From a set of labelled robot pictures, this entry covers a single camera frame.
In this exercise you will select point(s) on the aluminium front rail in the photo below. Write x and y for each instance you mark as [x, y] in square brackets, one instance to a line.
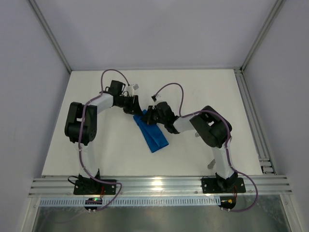
[141, 186]

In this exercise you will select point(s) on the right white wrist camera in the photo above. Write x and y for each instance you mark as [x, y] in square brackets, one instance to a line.
[155, 97]

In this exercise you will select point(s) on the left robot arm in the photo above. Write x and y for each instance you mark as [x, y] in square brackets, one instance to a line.
[82, 123]

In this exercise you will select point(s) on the blue satin napkin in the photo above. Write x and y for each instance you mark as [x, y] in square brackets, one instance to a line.
[152, 134]

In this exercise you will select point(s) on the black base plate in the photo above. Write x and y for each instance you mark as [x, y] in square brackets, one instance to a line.
[88, 186]
[210, 185]

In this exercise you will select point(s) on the controller board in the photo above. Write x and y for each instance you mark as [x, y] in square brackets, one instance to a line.
[227, 203]
[93, 204]

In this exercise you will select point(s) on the aluminium frame post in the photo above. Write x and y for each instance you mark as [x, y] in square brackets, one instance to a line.
[270, 19]
[49, 33]

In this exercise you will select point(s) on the right aluminium side rail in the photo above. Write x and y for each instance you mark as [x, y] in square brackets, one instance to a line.
[259, 139]

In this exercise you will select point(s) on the silver table knife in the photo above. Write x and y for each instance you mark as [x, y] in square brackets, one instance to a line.
[211, 164]

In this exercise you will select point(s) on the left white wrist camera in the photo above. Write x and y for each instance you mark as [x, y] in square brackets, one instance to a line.
[131, 89]

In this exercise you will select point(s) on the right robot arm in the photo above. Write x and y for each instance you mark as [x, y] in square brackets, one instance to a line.
[213, 129]

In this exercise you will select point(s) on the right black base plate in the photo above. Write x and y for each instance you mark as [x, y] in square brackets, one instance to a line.
[210, 185]

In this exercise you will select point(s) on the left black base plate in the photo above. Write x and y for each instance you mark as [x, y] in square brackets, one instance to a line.
[88, 186]

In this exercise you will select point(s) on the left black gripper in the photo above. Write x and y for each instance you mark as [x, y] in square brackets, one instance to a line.
[133, 103]

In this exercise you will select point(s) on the right controller board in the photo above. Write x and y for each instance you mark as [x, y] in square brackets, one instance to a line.
[227, 203]

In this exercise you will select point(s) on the slotted grey cable duct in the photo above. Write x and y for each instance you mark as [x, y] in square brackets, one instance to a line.
[133, 201]

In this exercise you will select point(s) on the left aluminium frame post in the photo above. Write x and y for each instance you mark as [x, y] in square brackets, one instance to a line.
[49, 33]

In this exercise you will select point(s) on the left controller board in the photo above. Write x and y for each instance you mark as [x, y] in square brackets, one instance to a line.
[93, 204]

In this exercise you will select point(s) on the right aluminium frame post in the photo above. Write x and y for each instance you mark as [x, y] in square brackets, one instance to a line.
[270, 19]

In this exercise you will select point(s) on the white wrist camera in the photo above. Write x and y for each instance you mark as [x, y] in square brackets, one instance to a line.
[155, 97]
[131, 89]

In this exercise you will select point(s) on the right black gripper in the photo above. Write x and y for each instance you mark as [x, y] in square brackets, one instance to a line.
[153, 114]

